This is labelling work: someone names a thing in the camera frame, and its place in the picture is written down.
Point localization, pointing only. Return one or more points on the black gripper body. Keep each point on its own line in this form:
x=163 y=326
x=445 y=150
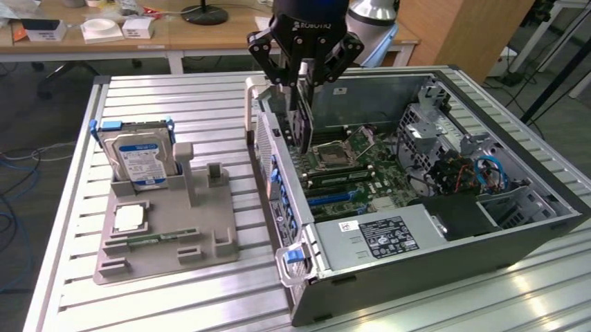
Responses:
x=310 y=14

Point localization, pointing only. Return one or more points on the green graphics card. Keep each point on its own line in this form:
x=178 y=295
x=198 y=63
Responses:
x=305 y=131

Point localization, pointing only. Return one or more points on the white papers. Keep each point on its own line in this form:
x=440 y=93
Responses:
x=262 y=22

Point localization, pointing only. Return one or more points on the black lamp base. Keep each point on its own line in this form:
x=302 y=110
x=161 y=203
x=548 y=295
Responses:
x=206 y=17

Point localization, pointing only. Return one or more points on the metal socket cover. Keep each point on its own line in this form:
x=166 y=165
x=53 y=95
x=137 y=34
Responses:
x=368 y=128

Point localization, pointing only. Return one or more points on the silver perforated drive cage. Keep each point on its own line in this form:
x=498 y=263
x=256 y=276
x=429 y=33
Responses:
x=418 y=117

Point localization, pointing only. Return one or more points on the wooden cabinet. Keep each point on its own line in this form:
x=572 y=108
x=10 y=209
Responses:
x=462 y=34

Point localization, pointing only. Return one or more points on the small white labelled box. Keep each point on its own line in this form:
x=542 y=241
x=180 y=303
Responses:
x=139 y=29

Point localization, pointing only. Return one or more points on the green motherboard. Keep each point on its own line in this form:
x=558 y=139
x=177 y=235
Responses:
x=384 y=162

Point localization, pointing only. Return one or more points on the blue card retention clip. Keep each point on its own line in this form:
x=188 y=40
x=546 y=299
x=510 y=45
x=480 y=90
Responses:
x=290 y=220
x=286 y=205
x=282 y=191
x=278 y=177

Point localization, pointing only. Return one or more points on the white drawer unit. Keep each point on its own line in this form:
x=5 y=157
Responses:
x=504 y=62

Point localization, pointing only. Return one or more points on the RAM stick with white label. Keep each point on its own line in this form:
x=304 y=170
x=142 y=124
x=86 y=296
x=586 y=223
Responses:
x=340 y=180

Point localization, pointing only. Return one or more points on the white square dish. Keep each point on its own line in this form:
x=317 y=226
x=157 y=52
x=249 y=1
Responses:
x=102 y=34

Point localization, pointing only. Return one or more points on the hard disk with blue caddy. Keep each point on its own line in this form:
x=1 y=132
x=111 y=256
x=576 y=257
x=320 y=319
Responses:
x=139 y=162

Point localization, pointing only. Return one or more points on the blue expansion slot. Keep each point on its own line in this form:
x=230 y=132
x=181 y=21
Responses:
x=329 y=199

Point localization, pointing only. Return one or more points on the silver chipset heatsink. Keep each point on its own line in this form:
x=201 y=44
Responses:
x=384 y=204

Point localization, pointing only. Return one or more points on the wooden desk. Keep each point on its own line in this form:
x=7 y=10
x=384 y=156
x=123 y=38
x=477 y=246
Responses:
x=70 y=47

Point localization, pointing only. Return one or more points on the black office chair base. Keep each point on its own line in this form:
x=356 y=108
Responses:
x=55 y=74

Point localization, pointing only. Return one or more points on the black stand pole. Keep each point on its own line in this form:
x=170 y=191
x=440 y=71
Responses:
x=554 y=94

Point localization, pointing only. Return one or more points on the white box with black lid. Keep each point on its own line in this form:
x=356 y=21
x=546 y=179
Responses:
x=46 y=34

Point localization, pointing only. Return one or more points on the grey parts rack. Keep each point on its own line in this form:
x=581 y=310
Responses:
x=175 y=221

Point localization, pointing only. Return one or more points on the black plastic shroud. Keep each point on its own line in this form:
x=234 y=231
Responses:
x=462 y=216

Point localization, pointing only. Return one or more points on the grey power supply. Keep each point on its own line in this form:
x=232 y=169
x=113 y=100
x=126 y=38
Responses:
x=352 y=242

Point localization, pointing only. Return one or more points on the orange packet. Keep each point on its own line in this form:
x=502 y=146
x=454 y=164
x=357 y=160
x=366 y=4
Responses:
x=19 y=36

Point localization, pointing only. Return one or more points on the silver CPU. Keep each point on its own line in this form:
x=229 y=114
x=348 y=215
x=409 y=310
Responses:
x=129 y=219

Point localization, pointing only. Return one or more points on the blue case latch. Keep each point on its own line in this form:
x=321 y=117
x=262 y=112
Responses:
x=293 y=257

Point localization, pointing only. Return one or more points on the clear plastic bag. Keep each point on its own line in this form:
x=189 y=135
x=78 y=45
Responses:
x=19 y=8

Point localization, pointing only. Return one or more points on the green RAM stick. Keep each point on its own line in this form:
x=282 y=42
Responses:
x=153 y=239

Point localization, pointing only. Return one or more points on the silver disk bay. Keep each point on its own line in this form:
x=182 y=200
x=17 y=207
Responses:
x=532 y=204

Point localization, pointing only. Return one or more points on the open dark PC case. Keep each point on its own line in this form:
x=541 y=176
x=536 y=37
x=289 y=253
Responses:
x=416 y=294

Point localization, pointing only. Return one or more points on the white desk frame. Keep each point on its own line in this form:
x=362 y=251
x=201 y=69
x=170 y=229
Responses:
x=581 y=86

